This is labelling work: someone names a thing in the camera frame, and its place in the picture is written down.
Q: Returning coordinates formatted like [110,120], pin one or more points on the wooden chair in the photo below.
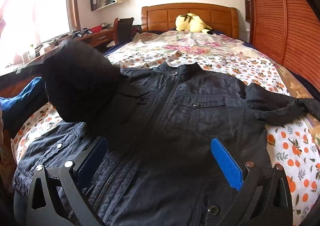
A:
[123,30]

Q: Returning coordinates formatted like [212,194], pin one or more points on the red basket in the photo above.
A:
[96,29]

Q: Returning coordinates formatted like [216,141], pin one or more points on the pink floral quilt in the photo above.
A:
[218,53]

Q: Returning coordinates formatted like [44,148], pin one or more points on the orange floral bed sheet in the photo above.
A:
[290,145]

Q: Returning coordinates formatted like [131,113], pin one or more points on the black jacket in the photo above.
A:
[159,123]

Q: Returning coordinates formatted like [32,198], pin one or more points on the window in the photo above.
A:
[26,24]

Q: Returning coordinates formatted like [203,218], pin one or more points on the wooden louvered wardrobe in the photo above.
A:
[287,31]

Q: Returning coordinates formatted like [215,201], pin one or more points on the yellow plush toy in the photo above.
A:
[192,23]

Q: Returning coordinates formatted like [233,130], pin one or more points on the folded blue garment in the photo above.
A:
[20,100]

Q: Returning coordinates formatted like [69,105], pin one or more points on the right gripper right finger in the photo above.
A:
[263,195]

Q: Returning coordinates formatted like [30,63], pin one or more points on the wooden desk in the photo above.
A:
[94,40]

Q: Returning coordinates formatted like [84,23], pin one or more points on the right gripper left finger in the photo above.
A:
[45,206]

